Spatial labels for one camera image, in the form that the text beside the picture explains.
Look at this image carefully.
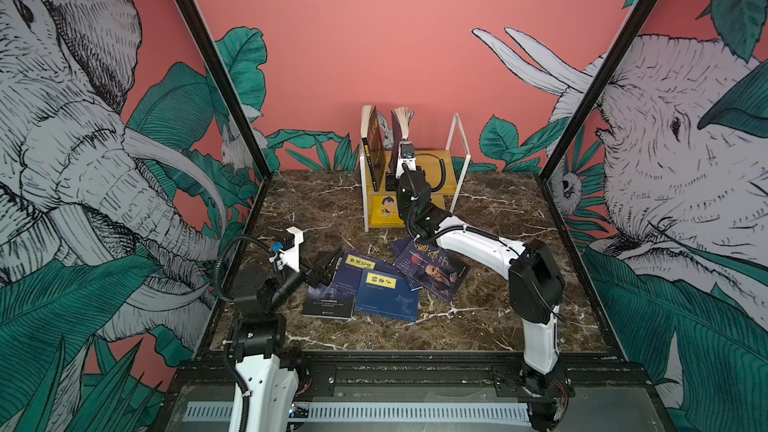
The navy book under purple books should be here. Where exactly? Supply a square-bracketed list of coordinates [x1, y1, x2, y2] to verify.
[390, 237, 413, 258]

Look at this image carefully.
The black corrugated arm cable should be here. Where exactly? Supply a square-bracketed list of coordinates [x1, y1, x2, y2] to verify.
[413, 152, 448, 193]
[212, 235, 274, 304]

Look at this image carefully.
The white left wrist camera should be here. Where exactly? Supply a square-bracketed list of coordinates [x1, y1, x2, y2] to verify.
[269, 226, 304, 273]

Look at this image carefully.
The black right frame post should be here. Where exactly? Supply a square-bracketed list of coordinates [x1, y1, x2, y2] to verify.
[539, 0, 658, 182]

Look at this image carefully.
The blue book with yellow label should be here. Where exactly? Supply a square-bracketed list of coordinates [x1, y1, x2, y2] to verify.
[355, 270, 419, 323]

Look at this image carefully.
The black left frame post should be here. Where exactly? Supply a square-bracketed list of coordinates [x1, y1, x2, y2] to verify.
[174, 0, 272, 182]

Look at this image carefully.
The purple book with old man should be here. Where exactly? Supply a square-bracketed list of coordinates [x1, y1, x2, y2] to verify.
[389, 107, 413, 173]

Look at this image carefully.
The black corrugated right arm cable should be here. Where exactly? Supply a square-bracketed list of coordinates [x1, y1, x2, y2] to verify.
[413, 152, 448, 193]

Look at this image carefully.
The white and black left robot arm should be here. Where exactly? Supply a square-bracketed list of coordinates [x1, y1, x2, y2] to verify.
[224, 247, 342, 431]

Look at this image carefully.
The yellow cartoon cover book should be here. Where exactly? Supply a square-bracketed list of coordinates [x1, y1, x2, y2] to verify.
[368, 195, 404, 228]

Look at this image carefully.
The dark purple book white strip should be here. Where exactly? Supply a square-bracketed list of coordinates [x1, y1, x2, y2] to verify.
[302, 285, 357, 320]

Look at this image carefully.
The white slotted cable duct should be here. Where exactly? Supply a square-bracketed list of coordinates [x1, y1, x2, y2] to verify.
[181, 401, 532, 427]

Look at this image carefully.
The navy book with yellow label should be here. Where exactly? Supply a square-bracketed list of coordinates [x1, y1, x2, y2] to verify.
[331, 252, 399, 294]

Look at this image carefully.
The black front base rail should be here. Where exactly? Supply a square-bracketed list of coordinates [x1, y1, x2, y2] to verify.
[149, 350, 676, 432]

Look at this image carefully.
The dark brown standing book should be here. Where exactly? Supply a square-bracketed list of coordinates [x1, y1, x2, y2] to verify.
[361, 105, 385, 192]

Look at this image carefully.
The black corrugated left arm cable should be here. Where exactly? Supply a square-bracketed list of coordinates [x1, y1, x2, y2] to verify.
[212, 235, 274, 304]

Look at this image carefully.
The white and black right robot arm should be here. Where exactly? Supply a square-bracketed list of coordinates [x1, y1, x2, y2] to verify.
[396, 166, 570, 398]

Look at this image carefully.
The white frame wooden bookshelf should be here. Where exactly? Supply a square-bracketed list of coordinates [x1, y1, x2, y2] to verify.
[359, 105, 471, 230]

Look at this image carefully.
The black frame post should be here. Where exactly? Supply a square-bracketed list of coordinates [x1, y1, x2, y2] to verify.
[174, 0, 272, 182]
[539, 0, 658, 182]

